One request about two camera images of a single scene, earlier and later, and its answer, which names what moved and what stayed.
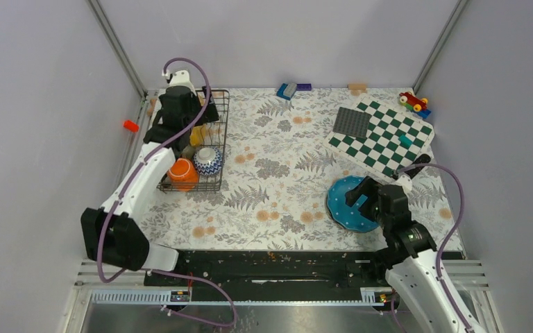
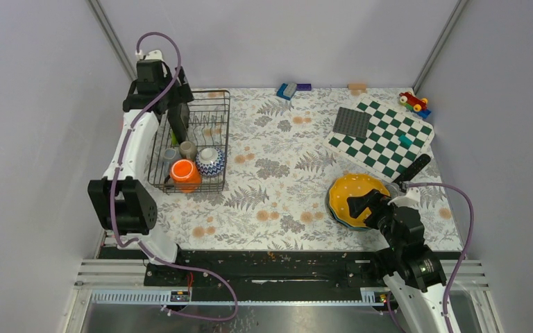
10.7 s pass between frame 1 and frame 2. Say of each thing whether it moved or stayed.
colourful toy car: stayed
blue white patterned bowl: stayed
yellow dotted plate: moved
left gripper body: moved
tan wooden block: stayed
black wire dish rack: stayed
